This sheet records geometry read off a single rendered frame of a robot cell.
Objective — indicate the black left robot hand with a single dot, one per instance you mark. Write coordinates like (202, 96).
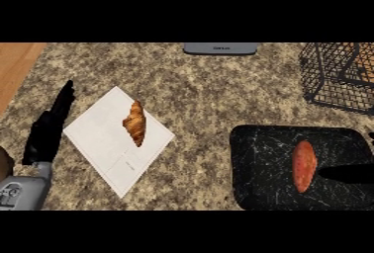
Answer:
(46, 131)

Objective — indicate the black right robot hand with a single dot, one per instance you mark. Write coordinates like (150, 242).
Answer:
(347, 173)

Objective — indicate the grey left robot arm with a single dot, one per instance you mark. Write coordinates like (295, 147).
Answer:
(23, 192)

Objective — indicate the orange sweet potato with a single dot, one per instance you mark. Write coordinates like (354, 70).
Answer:
(304, 166)

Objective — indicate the black marbled tray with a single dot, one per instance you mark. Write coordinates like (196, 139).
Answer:
(272, 168)

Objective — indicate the white square placemat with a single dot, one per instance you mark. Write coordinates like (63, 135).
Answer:
(116, 140)

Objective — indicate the golden brown croissant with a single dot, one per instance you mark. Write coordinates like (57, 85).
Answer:
(136, 123)

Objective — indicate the grey flat appliance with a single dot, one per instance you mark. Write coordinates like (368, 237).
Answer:
(220, 48)

